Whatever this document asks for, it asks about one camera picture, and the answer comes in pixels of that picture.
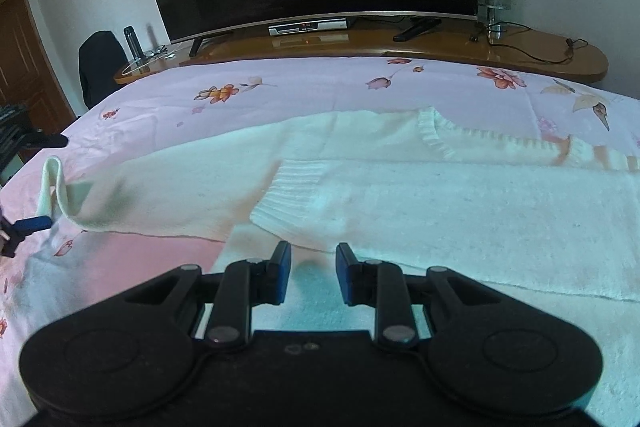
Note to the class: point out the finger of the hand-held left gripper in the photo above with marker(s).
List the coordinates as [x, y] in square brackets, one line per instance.
[46, 140]
[32, 223]

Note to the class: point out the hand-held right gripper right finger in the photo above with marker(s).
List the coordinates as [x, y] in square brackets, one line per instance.
[345, 273]

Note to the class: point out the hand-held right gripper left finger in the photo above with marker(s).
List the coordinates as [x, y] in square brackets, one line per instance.
[282, 273]

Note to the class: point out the white knit sweater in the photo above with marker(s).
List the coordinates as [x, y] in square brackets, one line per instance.
[400, 217]

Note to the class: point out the brown wooden door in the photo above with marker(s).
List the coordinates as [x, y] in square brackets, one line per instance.
[25, 67]

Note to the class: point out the black chair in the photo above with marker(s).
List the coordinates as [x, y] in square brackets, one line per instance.
[100, 67]

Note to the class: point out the black water bottle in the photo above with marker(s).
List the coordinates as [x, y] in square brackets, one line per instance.
[130, 41]

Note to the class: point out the eyeglasses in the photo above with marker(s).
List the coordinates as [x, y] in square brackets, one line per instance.
[157, 52]

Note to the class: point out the pink floral bedsheet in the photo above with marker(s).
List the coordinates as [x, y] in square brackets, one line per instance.
[310, 82]

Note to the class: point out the silver set-top box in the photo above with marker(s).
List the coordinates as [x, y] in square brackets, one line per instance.
[307, 27]

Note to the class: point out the wooden television cabinet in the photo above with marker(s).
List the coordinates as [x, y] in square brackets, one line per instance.
[545, 57]

